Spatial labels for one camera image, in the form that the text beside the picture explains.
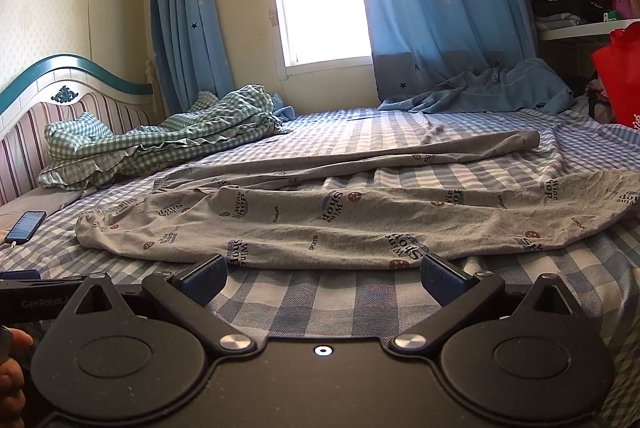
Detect grey printed pants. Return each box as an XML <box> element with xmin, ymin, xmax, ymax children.
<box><xmin>75</xmin><ymin>131</ymin><xmax>639</xmax><ymax>270</ymax></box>

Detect person left hand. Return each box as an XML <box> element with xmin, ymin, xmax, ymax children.
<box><xmin>0</xmin><ymin>327</ymin><xmax>32</xmax><ymax>427</ymax></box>

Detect black smartphone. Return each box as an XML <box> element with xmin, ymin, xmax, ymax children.
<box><xmin>4</xmin><ymin>211</ymin><xmax>47</xmax><ymax>245</ymax></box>

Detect blue checked bed sheet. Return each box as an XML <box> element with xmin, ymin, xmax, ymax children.
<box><xmin>1</xmin><ymin>110</ymin><xmax>639</xmax><ymax>427</ymax></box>

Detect green checked quilt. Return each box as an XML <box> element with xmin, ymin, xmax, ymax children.
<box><xmin>38</xmin><ymin>84</ymin><xmax>296</xmax><ymax>191</ymax></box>

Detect striped bed headboard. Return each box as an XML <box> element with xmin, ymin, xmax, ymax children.
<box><xmin>1</xmin><ymin>54</ymin><xmax>160</xmax><ymax>204</ymax></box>

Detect left blue star curtain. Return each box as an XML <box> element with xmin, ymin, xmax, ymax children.
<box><xmin>150</xmin><ymin>0</ymin><xmax>233</xmax><ymax>114</ymax></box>

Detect blue star curtain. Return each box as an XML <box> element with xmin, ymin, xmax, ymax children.
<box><xmin>150</xmin><ymin>0</ymin><xmax>233</xmax><ymax>114</ymax></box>
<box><xmin>363</xmin><ymin>0</ymin><xmax>574</xmax><ymax>114</ymax></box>

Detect right blue star curtain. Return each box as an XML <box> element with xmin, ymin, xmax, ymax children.
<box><xmin>363</xmin><ymin>0</ymin><xmax>574</xmax><ymax>114</ymax></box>

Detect red bag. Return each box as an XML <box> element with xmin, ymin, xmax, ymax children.
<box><xmin>591</xmin><ymin>22</ymin><xmax>640</xmax><ymax>130</ymax></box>

